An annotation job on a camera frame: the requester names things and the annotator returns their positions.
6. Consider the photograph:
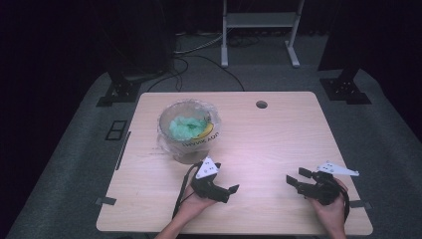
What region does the person's left hand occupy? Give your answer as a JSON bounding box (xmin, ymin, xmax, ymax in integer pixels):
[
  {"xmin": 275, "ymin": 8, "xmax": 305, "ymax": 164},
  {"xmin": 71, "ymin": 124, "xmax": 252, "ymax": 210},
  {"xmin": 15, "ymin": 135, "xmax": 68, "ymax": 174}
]
[{"xmin": 174, "ymin": 184, "xmax": 217, "ymax": 225}]

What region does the crumpled green wrapper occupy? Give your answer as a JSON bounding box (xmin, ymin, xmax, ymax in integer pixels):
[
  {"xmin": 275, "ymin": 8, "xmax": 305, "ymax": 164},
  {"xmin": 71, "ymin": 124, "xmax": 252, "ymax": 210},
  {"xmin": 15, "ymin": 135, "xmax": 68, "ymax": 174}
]
[{"xmin": 168, "ymin": 115, "xmax": 210, "ymax": 141}]

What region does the white metal stand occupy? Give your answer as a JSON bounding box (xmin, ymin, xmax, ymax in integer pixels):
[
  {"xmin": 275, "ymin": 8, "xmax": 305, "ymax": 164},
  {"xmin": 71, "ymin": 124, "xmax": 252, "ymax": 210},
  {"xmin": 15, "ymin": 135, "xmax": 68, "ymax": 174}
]
[{"xmin": 220, "ymin": 0, "xmax": 307, "ymax": 70}]

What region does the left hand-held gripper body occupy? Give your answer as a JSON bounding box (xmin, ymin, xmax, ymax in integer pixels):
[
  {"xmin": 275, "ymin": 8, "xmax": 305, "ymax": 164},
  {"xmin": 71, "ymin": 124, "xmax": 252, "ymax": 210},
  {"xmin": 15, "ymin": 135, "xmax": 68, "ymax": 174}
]
[{"xmin": 189, "ymin": 156, "xmax": 231, "ymax": 204}]

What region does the person's right hand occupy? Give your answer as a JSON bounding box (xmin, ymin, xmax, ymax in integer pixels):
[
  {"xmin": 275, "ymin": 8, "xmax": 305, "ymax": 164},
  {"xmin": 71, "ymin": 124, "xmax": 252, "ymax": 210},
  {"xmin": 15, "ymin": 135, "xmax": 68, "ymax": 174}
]
[{"xmin": 306, "ymin": 178, "xmax": 349, "ymax": 233}]

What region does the grey tape piece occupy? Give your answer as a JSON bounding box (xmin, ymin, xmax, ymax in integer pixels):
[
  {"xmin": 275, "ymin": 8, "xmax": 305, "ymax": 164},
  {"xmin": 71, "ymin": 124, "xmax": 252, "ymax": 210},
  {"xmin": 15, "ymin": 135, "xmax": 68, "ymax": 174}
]
[
  {"xmin": 95, "ymin": 196, "xmax": 117, "ymax": 207},
  {"xmin": 348, "ymin": 199, "xmax": 374, "ymax": 211}
]

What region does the clear plastic bin bag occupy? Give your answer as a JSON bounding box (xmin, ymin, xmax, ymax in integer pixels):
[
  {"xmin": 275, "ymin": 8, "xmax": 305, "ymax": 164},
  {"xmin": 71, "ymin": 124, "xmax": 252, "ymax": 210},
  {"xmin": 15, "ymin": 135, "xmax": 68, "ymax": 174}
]
[{"xmin": 155, "ymin": 98, "xmax": 222, "ymax": 161}]

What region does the grey floor cable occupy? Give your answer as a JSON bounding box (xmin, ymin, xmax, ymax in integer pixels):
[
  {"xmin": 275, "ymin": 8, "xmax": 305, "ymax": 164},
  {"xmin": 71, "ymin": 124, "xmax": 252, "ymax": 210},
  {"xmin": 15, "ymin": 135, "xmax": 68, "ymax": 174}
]
[{"xmin": 173, "ymin": 29, "xmax": 233, "ymax": 56}]

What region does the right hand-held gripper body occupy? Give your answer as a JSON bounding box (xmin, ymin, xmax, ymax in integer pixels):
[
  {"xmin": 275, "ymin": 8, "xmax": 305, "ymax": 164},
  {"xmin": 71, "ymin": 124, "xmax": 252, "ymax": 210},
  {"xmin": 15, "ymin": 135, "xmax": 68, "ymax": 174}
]
[{"xmin": 308, "ymin": 160, "xmax": 360, "ymax": 206}]

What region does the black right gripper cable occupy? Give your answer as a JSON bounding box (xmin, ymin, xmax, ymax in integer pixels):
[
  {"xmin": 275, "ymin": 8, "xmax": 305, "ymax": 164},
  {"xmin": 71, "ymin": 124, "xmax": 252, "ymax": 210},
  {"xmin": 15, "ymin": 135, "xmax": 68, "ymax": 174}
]
[{"xmin": 337, "ymin": 185, "xmax": 351, "ymax": 224}]

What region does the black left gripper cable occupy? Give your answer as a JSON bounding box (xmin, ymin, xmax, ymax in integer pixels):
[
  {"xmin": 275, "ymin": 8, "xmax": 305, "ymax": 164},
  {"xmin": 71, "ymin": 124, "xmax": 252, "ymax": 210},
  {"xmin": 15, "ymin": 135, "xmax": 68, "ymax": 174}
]
[{"xmin": 171, "ymin": 160, "xmax": 204, "ymax": 220}]

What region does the yellow banana peel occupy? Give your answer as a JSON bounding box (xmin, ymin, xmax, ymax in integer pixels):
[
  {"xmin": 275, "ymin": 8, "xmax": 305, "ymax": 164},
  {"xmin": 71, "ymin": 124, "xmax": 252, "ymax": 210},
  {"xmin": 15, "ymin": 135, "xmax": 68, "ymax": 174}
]
[{"xmin": 194, "ymin": 121, "xmax": 215, "ymax": 140}]

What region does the black floor cable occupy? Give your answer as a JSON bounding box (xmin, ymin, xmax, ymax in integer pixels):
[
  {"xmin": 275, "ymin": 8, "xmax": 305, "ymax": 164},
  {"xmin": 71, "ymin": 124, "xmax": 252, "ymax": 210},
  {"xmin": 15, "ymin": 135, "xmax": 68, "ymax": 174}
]
[{"xmin": 146, "ymin": 54, "xmax": 246, "ymax": 94}]

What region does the black stand base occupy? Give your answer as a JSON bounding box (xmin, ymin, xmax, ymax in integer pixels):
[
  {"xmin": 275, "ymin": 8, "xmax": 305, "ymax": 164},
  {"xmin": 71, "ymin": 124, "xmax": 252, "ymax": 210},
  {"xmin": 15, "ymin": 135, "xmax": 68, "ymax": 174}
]
[
  {"xmin": 96, "ymin": 68, "xmax": 142, "ymax": 109},
  {"xmin": 318, "ymin": 66, "xmax": 373, "ymax": 106}
]

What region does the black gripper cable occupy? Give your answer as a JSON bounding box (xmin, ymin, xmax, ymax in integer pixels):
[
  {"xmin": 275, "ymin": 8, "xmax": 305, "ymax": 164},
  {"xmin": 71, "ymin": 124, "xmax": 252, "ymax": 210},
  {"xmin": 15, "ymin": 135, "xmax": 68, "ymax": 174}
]
[
  {"xmin": 337, "ymin": 185, "xmax": 351, "ymax": 224},
  {"xmin": 171, "ymin": 160, "xmax": 204, "ymax": 220}
]

